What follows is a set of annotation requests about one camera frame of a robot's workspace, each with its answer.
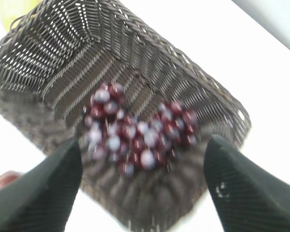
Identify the yellow mango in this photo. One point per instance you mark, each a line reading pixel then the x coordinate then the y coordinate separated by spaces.
pixel 12 9

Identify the red apple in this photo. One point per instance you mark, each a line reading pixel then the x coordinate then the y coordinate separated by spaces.
pixel 8 177

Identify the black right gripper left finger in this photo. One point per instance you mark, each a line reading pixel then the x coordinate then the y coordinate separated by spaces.
pixel 41 200

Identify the red purple grape bunch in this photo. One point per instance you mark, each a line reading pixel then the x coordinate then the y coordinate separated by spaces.
pixel 115 135

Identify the dark brown woven basket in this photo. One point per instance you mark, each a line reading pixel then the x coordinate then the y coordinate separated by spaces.
pixel 63 50

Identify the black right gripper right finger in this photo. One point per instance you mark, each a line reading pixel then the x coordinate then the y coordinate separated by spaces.
pixel 246 197

